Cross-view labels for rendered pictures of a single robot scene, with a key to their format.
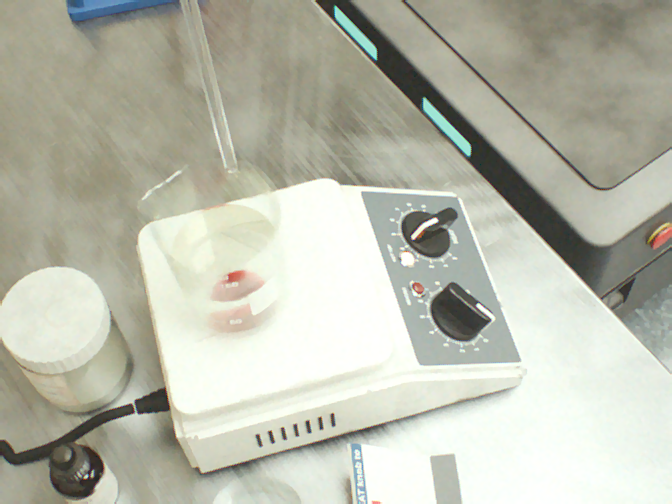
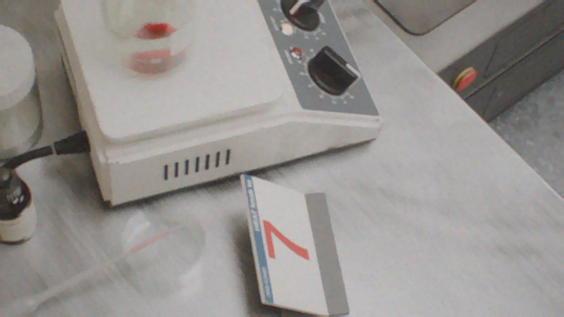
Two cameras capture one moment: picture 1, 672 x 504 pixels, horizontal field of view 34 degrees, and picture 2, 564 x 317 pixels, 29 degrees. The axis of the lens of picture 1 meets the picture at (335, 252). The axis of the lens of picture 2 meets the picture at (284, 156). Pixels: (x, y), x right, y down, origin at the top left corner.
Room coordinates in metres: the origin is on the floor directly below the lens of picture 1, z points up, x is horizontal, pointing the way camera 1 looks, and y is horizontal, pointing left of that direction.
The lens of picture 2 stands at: (-0.14, 0.09, 1.42)
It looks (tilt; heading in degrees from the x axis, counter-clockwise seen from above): 59 degrees down; 342
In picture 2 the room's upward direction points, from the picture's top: 11 degrees clockwise
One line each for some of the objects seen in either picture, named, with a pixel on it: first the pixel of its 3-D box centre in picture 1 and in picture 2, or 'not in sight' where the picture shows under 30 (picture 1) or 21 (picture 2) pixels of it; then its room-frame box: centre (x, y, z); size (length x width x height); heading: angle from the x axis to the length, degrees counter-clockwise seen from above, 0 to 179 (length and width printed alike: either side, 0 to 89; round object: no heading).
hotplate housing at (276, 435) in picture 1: (313, 315); (206, 75); (0.28, 0.02, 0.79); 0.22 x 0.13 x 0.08; 101
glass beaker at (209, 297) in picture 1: (221, 254); (143, 4); (0.28, 0.06, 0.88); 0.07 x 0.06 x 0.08; 79
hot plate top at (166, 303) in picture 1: (262, 292); (170, 46); (0.27, 0.04, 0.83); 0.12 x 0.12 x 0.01; 11
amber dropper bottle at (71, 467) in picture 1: (78, 473); (7, 200); (0.20, 0.15, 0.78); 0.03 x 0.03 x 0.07
